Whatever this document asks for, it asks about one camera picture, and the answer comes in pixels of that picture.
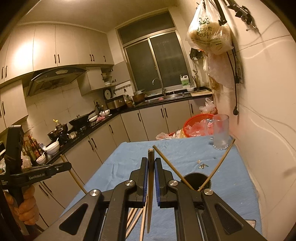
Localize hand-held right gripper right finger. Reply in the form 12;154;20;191
154;158;266;241

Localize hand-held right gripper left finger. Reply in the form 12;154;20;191
30;158;149;241

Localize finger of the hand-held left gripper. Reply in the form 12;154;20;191
50;161;72;175

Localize dark chopstick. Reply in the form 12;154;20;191
146;149;155;234

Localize wooden chopstick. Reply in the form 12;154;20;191
126;208;139;232
127;208;144;237
60;154;88;194
197;138;236;192
152;145;192;188
139;197;148;241

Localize dark cylindrical utensil holder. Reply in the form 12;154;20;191
184;172;212;193

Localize person's left hand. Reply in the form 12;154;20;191
19;185;39;226

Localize dark sauce bottle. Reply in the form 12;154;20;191
29;138;38;160

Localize small white bowl with spoon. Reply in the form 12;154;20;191
36;152;48;165

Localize large white bowl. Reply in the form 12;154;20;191
45;138;61;155

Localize black pot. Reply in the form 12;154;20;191
47;124;68;144

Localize blue table cloth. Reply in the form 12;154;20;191
59;136;263;235

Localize black kitchen countertop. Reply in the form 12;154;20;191
30;87;213;167

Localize white crumpled plastic bag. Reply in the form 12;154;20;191
155;132;173;141

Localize black wok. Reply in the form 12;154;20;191
69;109;96;127

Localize base kitchen cabinets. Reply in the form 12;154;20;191
32;98;214;230

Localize red plastic basket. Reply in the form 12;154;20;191
183;113;216;139

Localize clear glass mug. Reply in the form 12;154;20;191
205;114;230;151

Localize black range hood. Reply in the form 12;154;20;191
25;66;89;97

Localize kitchen sink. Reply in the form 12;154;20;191
143;93;185;103

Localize brown cooking pot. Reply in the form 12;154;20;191
132;89;146;104

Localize white red plastic bag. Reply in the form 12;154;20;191
199;97;218;115

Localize metal faucet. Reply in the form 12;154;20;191
152;78;167;98

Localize kitchen window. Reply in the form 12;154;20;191
117;10;193;90

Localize clear hanging plastic bags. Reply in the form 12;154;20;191
203;52;236;90

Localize hanging bag of buns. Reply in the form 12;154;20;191
187;0;234;55

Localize black hanging tool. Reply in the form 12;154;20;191
213;0;228;26

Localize black metal clamp tool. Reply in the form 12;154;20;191
225;0;257;32

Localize wall shelf with jars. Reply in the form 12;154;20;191
100;67;115;87

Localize upper wall cabinets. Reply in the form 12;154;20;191
0;23;115;95

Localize black power cable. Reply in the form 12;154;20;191
226;50;241;116

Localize wall socket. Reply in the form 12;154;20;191
237;62;244;84

